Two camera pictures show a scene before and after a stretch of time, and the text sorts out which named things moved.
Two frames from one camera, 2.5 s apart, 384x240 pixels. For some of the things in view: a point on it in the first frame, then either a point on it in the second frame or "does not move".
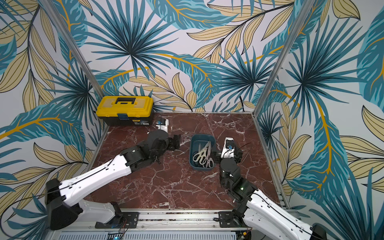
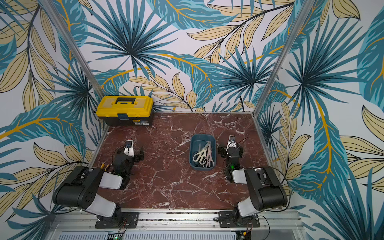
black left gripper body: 173,143 -> 135,159
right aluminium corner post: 308,6 does not move
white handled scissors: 209,162 does not move
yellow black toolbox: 118,111 does not move
